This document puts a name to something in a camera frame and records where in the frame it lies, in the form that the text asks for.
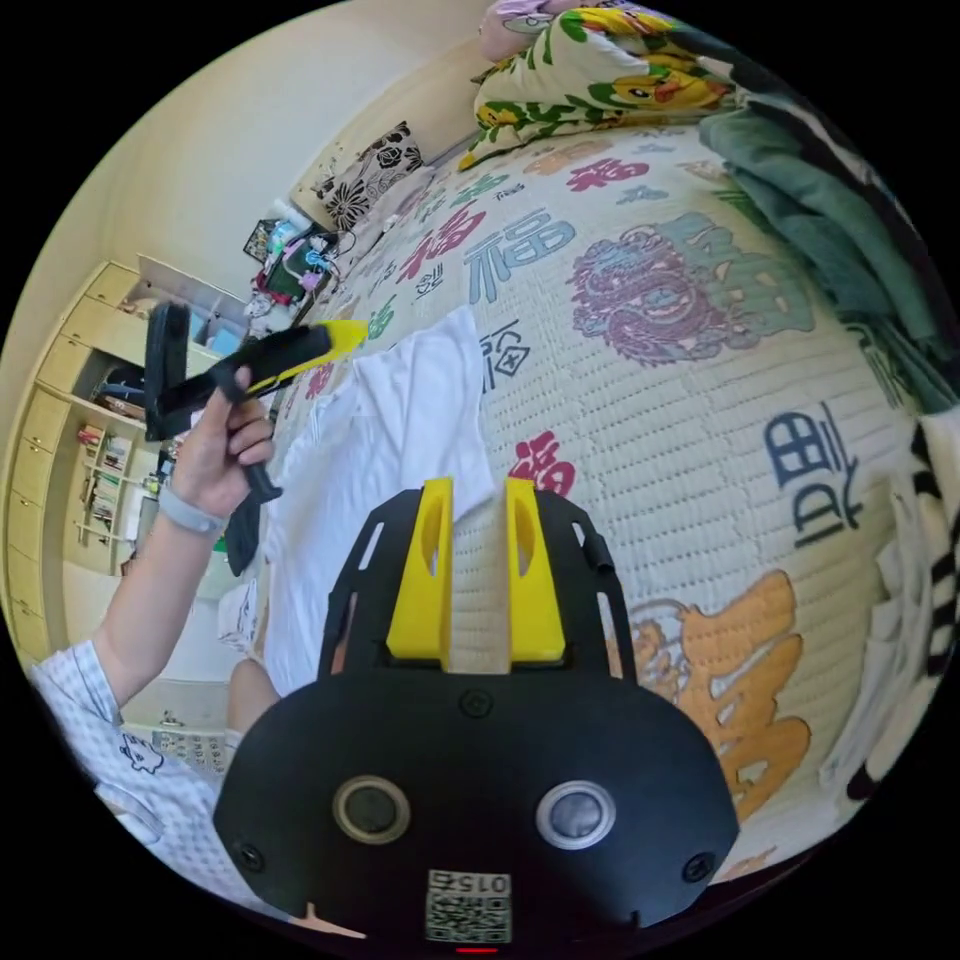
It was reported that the rolled blanket with duck print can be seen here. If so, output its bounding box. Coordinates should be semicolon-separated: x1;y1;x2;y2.
457;3;740;172

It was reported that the bed with printed quilted sheet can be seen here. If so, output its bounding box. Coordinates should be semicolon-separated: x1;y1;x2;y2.
258;123;948;883

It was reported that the person's body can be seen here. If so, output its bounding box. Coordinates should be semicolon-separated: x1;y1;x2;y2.
28;637;290;925

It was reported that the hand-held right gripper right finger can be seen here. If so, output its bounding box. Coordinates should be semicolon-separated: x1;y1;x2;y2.
503;476;568;666

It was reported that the cluttered bedside table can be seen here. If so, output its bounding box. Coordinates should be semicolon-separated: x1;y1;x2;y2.
242;198;348;335

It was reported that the person's left hand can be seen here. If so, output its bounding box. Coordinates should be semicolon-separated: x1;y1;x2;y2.
167;367;276;520

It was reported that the white garment with black print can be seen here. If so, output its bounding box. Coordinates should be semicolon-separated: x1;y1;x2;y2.
818;410;960;808

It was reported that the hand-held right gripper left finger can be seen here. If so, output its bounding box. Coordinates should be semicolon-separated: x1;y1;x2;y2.
386;476;456;672

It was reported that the person's left forearm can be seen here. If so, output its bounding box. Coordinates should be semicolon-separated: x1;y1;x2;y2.
92;483;230;708

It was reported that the pink pillow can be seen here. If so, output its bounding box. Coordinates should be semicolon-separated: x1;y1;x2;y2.
478;0;575;63

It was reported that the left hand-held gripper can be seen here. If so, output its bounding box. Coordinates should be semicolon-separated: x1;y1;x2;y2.
153;320;370;579

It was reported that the beige cupboard with shelves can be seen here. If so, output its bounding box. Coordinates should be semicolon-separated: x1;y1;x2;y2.
2;253;253;665

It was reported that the cushion with black floral print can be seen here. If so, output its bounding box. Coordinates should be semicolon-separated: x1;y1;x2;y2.
313;121;426;234

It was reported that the white t-shirt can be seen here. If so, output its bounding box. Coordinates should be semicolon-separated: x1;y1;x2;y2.
260;305;498;695

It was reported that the pile of clothes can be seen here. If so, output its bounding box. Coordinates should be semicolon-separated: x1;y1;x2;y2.
693;26;960;415

